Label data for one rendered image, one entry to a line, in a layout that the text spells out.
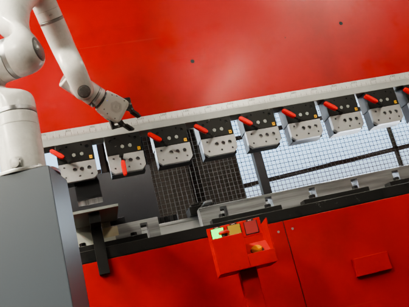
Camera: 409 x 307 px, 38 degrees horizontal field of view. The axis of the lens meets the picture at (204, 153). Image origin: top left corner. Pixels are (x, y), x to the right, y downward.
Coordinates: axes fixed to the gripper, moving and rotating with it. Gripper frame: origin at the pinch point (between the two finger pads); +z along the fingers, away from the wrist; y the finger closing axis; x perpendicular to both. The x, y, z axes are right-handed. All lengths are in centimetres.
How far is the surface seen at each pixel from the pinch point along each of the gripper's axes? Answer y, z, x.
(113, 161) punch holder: -13.9, 4.9, 13.9
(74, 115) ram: -2.8, -16.1, 23.8
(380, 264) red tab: -11, 103, -45
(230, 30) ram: 66, 23, 4
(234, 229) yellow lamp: -26, 43, -32
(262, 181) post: 34, 100, 54
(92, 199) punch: -31.0, 5.8, 18.6
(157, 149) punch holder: -1.5, 17.6, 7.8
